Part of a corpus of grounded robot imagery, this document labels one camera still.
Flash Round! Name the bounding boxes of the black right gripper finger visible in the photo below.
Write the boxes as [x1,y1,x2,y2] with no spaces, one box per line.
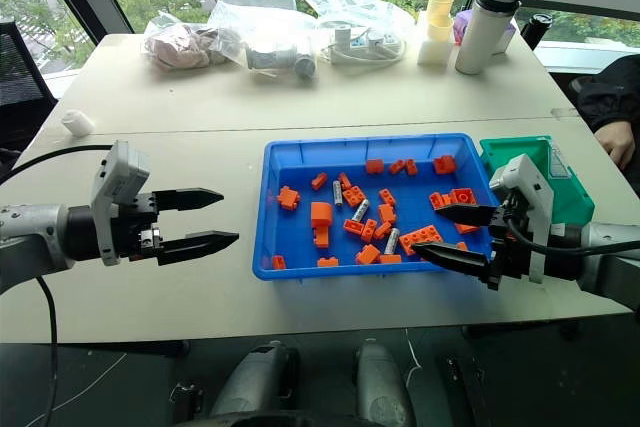
[433,203,502,229]
[410,241,489,281]

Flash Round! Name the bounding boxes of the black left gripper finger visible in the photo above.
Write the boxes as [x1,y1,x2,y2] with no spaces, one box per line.
[152,186,225,212]
[157,230,241,267]

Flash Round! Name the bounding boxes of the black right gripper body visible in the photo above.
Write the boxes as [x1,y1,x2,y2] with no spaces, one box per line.
[485,191,532,292]

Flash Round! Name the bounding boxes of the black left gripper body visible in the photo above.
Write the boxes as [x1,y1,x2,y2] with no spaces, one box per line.
[117,190,164,263]

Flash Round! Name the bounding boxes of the green plastic bin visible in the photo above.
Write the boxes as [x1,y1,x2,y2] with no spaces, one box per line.
[478,135,597,229]

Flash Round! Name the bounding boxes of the person's bare hand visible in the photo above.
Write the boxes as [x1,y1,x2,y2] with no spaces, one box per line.
[594,121,637,169]

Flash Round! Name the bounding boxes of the orange plastic part with ring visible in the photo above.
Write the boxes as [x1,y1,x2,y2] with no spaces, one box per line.
[449,187,477,207]

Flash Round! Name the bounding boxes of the blue plastic tray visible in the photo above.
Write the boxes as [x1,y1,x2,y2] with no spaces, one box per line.
[251,132,494,283]

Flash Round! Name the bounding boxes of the orange plastic building brick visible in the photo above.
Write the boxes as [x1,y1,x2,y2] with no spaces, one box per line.
[342,185,367,207]

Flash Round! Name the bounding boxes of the small white cylinder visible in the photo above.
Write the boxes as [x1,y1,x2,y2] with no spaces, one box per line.
[60,108,97,138]

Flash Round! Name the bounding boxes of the large orange curved block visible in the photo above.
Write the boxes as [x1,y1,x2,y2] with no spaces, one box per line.
[310,201,334,228]

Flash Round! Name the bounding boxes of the dark rounded grey shape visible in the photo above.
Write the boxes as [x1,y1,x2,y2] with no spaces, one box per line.
[208,340,302,419]
[353,338,417,427]

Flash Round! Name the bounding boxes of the plastic bag with pink contents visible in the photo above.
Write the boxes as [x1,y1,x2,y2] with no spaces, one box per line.
[140,10,247,71]

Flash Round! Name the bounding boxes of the plastic bag with grey parts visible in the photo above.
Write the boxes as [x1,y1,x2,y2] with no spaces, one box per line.
[243,40,319,81]

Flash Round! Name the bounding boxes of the white tumbler with black lid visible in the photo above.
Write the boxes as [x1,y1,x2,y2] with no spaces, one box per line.
[454,0,524,76]

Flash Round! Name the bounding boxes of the black mesh chair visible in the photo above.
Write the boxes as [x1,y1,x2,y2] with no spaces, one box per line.
[0,18,59,154]

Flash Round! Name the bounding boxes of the purple package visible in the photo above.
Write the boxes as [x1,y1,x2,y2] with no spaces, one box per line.
[451,9,517,56]

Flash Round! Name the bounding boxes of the person's black sleeve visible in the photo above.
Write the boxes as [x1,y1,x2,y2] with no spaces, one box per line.
[573,53,640,134]

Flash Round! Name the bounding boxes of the black bottle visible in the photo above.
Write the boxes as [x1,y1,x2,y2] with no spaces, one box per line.
[519,11,554,49]

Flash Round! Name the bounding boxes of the stacked pale yellow cups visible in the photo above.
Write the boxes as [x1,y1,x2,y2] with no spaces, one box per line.
[425,0,458,43]

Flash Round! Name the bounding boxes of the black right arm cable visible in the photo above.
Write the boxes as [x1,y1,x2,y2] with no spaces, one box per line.
[503,212,640,254]

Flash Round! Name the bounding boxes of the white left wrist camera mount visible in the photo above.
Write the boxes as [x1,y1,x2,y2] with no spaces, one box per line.
[90,140,152,267]

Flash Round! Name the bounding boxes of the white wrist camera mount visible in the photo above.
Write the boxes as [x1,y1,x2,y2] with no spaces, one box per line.
[90,140,152,267]
[489,152,556,285]

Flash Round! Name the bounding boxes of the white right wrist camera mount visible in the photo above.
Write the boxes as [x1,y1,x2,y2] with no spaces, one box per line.
[489,152,556,285]

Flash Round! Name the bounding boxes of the thin white floor cable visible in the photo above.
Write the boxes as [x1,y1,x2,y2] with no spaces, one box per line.
[403,328,425,399]

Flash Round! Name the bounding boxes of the white power strip with cord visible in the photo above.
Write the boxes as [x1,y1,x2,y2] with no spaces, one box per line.
[318,20,409,67]

